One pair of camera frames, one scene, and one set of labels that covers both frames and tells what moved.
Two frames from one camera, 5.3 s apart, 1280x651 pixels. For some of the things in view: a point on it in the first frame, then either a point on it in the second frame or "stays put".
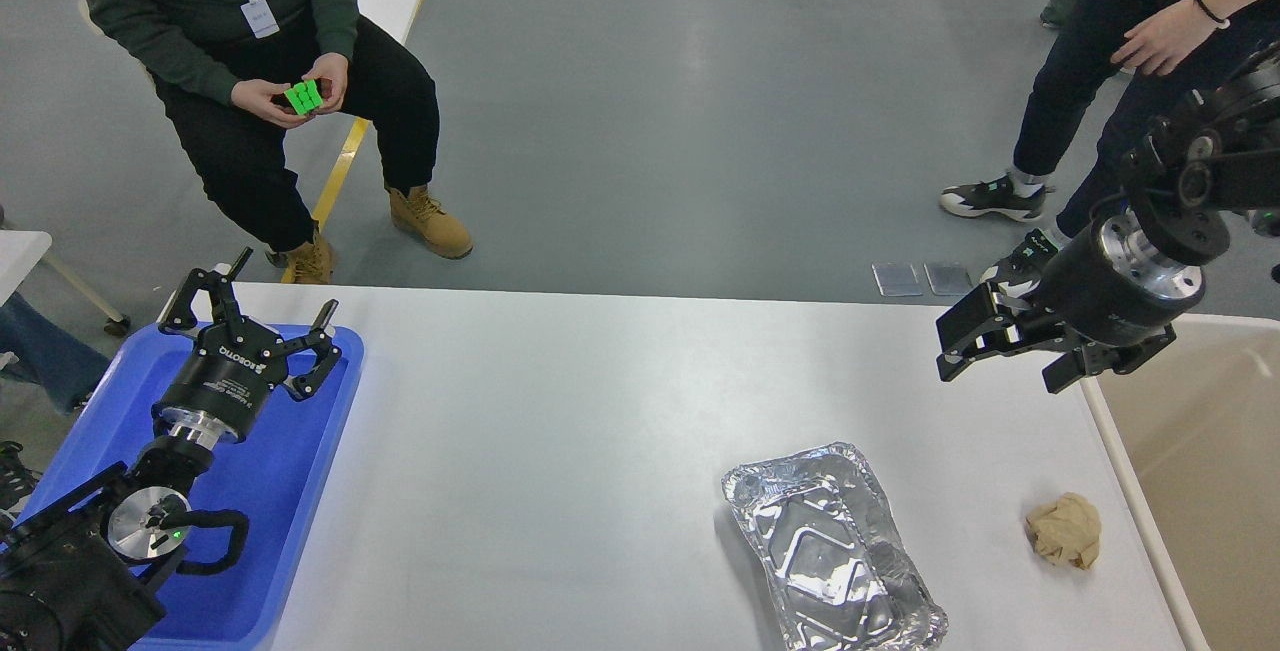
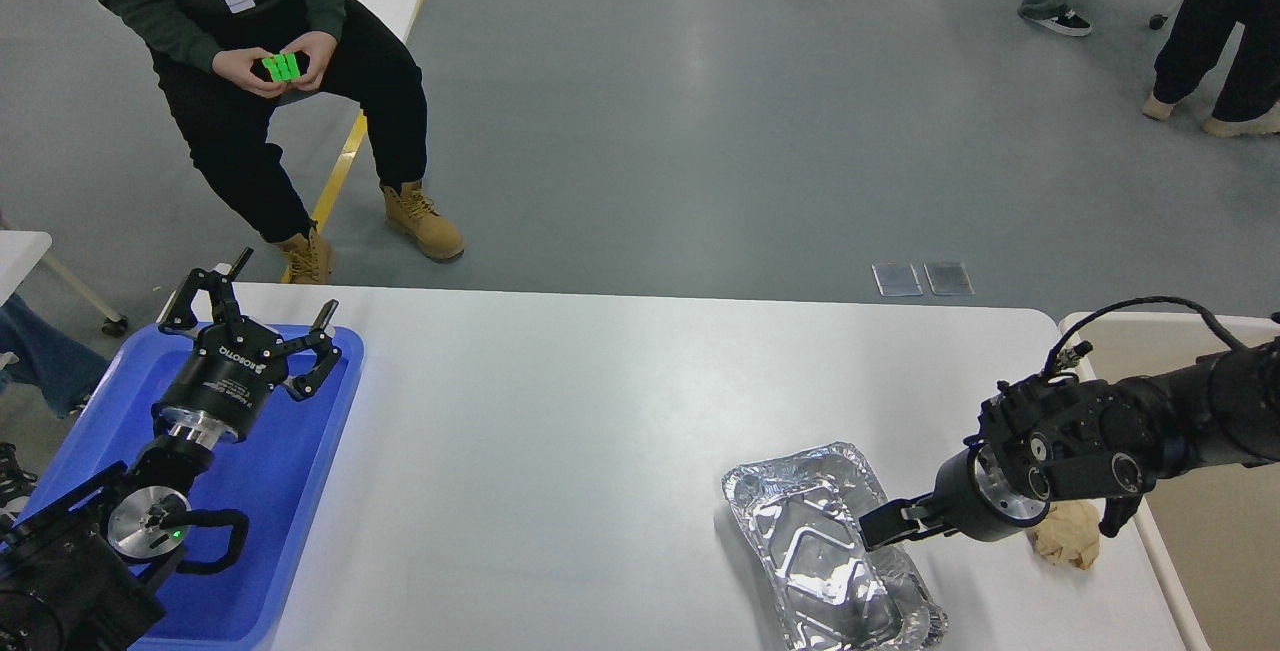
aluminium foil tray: x=838 y=569 stays put
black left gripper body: x=224 y=383 stays put
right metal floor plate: x=948 y=281 stays put
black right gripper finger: x=973 y=331 -> x=902 y=520
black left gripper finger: x=224 y=304 stays put
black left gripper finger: x=306 y=384 stays put
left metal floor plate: x=896 y=279 stays put
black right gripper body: x=1113 y=283 -> x=977 y=497
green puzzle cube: x=305 y=96 -> x=282 y=67
